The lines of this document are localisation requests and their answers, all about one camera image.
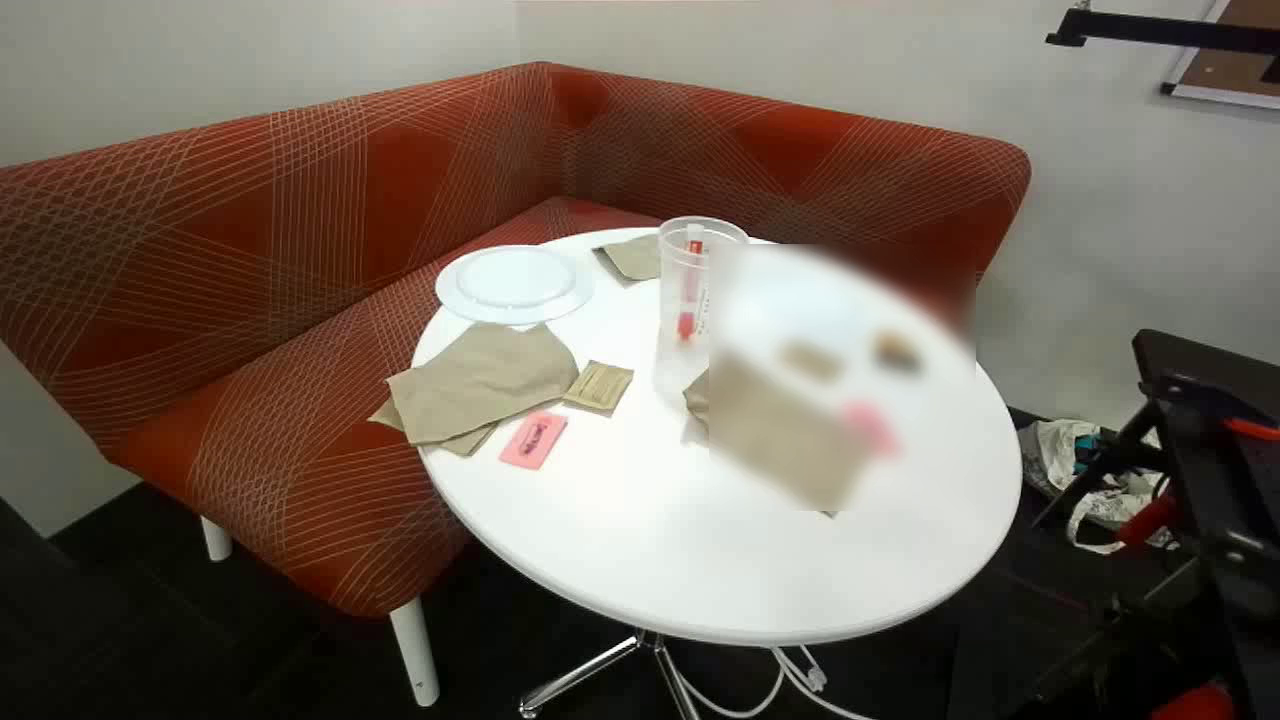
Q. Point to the red white marker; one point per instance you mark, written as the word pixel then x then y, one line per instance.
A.
pixel 691 326

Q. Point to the clear plastic cup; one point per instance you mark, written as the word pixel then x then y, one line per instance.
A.
pixel 720 285

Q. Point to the small brown sugar packet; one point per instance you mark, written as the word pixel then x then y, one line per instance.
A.
pixel 596 386
pixel 810 363

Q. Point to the pink sweetener packet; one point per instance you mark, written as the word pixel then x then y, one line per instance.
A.
pixel 532 443
pixel 868 424

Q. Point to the white round plate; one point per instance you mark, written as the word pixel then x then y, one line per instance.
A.
pixel 801 303
pixel 512 280

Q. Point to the dark printed tea packet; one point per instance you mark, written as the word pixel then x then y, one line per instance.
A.
pixel 896 350

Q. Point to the chrome table base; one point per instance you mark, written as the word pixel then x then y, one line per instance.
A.
pixel 572 673

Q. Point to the orange patterned corner sofa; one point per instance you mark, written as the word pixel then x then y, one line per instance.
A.
pixel 264 265

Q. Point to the white teal cloth bundle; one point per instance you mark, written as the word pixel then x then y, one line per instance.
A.
pixel 1061 455

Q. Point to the black robot stand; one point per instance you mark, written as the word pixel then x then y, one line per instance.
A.
pixel 1202 400

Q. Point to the black metal bar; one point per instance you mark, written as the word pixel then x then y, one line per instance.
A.
pixel 1147 24

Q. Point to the framed cork board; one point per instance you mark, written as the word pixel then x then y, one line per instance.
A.
pixel 1243 67

